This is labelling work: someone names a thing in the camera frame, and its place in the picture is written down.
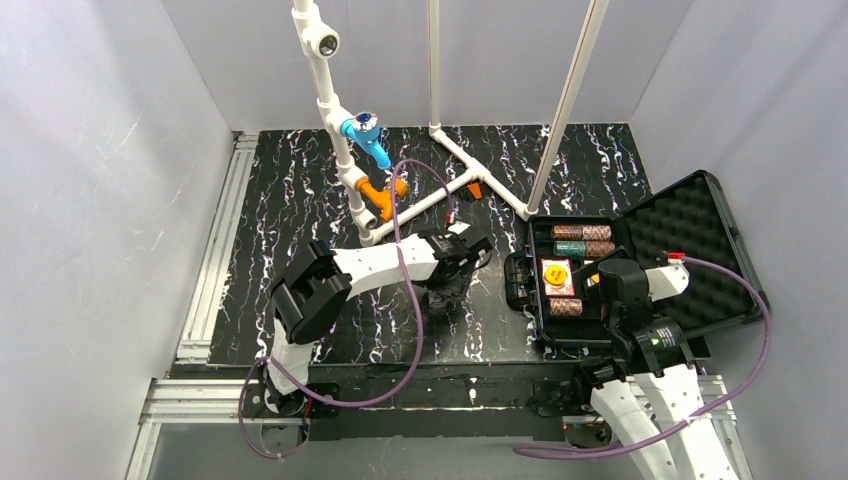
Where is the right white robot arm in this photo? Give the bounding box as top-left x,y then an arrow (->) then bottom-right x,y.
571,258 -> 738,479

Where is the white pvc pipe frame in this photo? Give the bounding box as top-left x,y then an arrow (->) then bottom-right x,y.
291,1 -> 608,247

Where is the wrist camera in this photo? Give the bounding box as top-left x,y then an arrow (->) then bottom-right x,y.
645,252 -> 690,302
445,211 -> 471,235

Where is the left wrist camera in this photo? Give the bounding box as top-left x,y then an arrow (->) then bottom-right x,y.
445,211 -> 471,235

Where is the yellow big blind button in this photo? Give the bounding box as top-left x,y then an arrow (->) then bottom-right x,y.
542,260 -> 570,287

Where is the red black chip stack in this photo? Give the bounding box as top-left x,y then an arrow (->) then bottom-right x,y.
585,241 -> 616,259
551,225 -> 582,241
577,225 -> 612,241

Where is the aluminium frame rail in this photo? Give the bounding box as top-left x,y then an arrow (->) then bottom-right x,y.
125,132 -> 259,479

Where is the green blue chip stack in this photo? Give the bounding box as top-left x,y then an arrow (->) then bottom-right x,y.
554,240 -> 588,259

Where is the blue plastic faucet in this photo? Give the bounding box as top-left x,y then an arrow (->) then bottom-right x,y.
339,111 -> 392,170

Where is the orange white chip stack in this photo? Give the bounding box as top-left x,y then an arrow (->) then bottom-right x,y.
548,297 -> 584,318

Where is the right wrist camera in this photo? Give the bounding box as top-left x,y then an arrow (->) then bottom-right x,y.
645,252 -> 690,302

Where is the red card deck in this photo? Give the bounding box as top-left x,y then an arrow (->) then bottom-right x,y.
541,258 -> 575,297

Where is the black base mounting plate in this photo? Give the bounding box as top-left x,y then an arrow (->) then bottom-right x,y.
241,361 -> 610,443

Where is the small orange black clip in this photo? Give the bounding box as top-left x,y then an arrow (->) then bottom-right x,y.
461,182 -> 486,202

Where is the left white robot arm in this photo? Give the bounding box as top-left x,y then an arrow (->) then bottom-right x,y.
265,223 -> 493,396

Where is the orange plastic faucet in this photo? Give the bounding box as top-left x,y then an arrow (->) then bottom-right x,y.
354,176 -> 409,222

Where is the black poker carrying case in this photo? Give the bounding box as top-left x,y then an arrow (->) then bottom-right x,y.
504,170 -> 763,349

